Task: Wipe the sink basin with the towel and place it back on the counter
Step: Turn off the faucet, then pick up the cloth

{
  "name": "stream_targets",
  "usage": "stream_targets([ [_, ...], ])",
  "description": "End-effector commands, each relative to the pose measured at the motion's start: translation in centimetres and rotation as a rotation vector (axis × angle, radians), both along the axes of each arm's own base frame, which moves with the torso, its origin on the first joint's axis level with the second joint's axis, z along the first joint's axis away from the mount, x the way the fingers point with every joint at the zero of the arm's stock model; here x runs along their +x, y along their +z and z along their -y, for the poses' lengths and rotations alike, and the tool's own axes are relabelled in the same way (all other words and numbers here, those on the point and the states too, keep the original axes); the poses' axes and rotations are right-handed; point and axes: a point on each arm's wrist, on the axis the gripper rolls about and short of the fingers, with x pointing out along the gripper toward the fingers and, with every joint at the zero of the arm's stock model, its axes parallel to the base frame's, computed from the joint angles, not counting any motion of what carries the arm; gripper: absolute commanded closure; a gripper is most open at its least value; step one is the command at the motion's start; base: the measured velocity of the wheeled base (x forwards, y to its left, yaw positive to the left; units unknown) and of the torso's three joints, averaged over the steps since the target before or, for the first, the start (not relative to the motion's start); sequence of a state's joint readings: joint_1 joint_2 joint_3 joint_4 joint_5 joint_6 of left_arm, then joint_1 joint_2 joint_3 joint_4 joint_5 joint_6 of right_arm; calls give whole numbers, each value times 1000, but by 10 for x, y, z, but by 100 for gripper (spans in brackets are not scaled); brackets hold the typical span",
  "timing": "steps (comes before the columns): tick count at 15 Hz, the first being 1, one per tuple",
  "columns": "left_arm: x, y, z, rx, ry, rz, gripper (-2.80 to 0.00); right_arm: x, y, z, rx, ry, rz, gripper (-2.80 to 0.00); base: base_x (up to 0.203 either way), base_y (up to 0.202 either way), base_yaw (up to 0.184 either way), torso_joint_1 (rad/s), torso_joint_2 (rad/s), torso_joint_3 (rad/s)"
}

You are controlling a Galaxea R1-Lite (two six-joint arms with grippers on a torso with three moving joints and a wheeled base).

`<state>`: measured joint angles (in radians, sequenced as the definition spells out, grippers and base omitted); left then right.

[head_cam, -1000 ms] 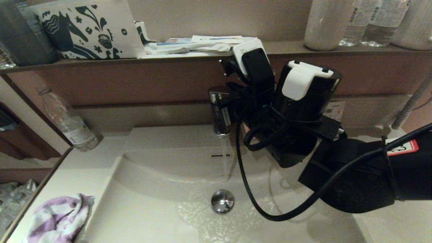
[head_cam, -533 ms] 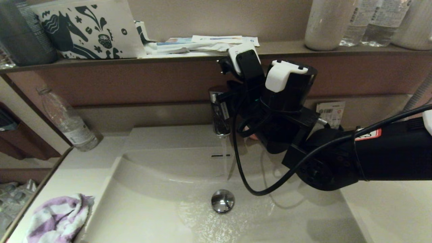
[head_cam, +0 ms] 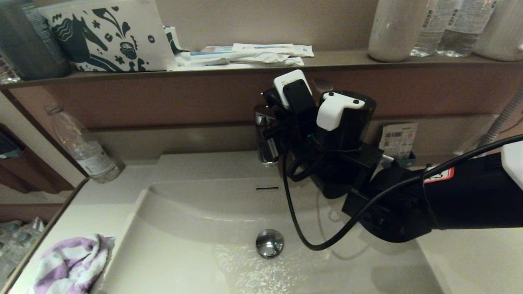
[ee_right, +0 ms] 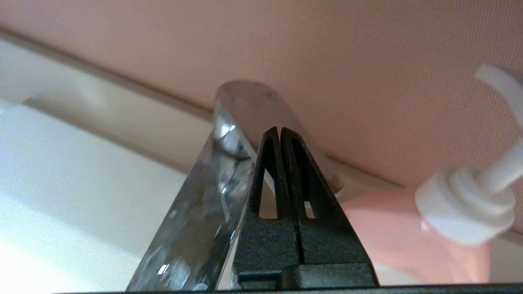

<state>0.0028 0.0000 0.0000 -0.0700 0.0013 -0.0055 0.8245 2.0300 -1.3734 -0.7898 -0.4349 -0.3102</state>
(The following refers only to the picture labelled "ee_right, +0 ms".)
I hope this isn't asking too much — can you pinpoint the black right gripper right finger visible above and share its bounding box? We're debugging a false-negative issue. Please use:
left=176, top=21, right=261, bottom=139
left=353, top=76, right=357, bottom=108
left=280, top=127, right=371, bottom=266

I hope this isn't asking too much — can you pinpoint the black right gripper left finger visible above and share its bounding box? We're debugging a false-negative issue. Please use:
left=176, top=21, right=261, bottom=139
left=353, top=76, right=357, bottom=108
left=232, top=127, right=304, bottom=273

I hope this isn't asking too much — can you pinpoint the chrome lever faucet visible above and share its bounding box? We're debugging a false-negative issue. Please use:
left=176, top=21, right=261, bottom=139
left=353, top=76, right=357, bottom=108
left=127, top=80, right=344, bottom=291

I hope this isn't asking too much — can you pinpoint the white ceramic sink basin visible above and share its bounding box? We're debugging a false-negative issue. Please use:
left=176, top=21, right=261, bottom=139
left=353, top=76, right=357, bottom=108
left=0, top=39, right=229, bottom=291

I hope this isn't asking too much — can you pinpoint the pink soap pump bottle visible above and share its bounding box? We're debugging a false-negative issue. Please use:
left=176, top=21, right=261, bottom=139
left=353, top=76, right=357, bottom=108
left=339, top=65, right=523, bottom=286

